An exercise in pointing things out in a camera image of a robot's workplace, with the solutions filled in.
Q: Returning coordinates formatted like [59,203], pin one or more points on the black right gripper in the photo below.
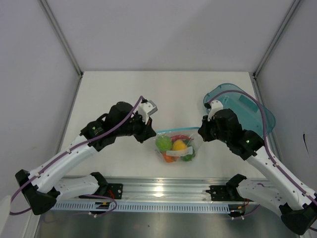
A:
[204,130]

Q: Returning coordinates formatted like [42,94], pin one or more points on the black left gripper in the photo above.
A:
[146,131]

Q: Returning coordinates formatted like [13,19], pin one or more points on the clear zip bag teal zipper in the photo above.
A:
[193,144]

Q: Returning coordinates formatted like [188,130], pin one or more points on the dark green toy bell pepper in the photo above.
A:
[188,157]

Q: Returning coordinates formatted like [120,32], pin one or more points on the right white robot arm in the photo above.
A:
[293,201]

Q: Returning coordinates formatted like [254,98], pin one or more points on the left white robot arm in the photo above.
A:
[44,186]

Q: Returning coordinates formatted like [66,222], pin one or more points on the teal plastic tub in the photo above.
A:
[246,109]

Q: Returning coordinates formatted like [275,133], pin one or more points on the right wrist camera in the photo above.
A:
[214,106]

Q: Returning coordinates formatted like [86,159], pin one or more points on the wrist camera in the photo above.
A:
[214,106]
[146,108]

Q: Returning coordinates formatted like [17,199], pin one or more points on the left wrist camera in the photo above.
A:
[146,108]

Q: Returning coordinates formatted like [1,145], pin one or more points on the aluminium mounting rail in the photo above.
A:
[166,190]

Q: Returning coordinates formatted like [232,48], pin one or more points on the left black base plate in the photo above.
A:
[112,190]

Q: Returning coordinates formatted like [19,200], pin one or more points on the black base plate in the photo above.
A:
[112,190]
[224,193]

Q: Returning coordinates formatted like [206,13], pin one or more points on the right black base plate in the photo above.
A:
[224,193]

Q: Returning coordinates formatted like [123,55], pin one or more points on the white slotted cable duct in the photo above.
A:
[122,206]

